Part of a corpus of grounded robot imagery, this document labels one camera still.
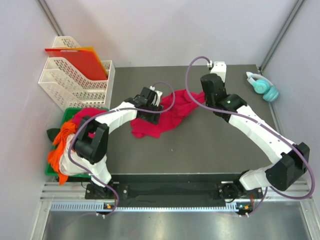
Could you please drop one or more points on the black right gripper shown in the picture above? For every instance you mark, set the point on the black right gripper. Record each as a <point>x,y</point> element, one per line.
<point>223,82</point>

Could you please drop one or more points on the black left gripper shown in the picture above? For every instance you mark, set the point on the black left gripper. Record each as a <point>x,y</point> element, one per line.
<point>153,119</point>

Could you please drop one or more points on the red t-shirt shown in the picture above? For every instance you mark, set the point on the red t-shirt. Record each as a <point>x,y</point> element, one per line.
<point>85,112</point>
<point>183,106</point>

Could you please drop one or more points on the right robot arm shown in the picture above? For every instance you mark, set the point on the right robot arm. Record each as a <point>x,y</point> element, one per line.
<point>288,160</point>

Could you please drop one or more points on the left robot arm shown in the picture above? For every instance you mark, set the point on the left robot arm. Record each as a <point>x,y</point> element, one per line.
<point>88,148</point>

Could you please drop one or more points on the teal white headphones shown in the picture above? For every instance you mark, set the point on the teal white headphones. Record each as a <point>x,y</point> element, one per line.
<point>262,86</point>

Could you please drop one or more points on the red t-shirt in bin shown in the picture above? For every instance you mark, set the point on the red t-shirt in bin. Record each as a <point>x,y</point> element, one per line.
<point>85,112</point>

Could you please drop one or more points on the red orange folder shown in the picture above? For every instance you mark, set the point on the red orange folder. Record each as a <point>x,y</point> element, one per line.
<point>83,59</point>

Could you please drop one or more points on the white perforated file rack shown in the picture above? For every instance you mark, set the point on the white perforated file rack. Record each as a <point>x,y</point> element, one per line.
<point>69,88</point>

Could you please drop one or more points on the green plastic bin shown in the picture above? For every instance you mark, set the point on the green plastic bin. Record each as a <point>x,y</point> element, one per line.
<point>68,115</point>

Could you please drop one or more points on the orange t-shirt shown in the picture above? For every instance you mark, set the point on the orange t-shirt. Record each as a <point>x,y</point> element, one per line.
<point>60,142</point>

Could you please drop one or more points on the white t-shirt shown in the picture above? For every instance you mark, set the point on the white t-shirt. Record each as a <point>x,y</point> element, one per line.
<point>67,167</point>

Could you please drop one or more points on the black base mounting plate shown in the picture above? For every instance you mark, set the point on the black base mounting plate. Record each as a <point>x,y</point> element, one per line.
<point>179,190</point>

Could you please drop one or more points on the dark green cloth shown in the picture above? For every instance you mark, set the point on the dark green cloth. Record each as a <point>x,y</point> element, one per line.
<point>52,133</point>

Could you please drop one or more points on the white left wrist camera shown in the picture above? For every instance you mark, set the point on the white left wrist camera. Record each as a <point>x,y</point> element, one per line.
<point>157,96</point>

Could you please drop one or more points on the slotted cable duct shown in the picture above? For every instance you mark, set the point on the slotted cable duct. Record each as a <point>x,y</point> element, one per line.
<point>91,206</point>

